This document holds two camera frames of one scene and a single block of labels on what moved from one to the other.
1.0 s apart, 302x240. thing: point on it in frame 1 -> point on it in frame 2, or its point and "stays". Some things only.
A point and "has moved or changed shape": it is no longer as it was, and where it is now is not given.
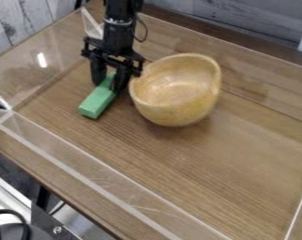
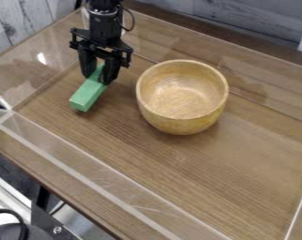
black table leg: (43, 198) stays
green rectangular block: (102, 97) -> (90, 92)
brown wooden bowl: (175, 90) has moved or changed shape
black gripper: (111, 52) -> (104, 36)
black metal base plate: (43, 219) stays
